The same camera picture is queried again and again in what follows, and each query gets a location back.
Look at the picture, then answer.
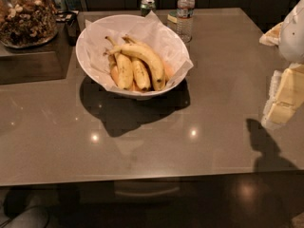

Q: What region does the yellow banana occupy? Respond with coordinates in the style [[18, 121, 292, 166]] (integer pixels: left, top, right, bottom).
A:
[[131, 57, 151, 91], [104, 44, 165, 91], [105, 36, 133, 90]]

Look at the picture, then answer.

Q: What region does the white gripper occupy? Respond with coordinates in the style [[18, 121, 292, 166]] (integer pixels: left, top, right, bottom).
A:
[[259, 0, 304, 125]]

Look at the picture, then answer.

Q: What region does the clear plastic water bottle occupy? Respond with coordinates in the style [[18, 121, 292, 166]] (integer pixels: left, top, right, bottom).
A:
[[176, 0, 195, 43]]

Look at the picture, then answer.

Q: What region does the green soda can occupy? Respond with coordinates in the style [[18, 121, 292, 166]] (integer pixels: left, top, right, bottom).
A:
[[140, 0, 156, 16]]

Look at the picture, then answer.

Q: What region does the small yellow-lidded container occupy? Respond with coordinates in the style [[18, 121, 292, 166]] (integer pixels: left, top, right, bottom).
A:
[[167, 10, 177, 31]]

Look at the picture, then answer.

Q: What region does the small dark box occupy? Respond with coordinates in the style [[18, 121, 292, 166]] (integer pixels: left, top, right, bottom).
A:
[[56, 11, 81, 47]]

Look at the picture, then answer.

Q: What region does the dark raised counter block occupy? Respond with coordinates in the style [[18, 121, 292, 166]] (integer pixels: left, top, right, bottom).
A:
[[0, 24, 72, 85]]

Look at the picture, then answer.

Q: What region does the small far-left banana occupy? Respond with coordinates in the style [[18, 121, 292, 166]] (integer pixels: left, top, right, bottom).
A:
[[107, 55, 119, 84]]

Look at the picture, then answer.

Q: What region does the white ceramic bowl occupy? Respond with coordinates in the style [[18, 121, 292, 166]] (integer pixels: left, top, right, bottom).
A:
[[75, 13, 190, 101]]

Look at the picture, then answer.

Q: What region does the glass jar of nuts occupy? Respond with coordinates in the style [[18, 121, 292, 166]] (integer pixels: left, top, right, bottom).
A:
[[0, 0, 58, 48]]

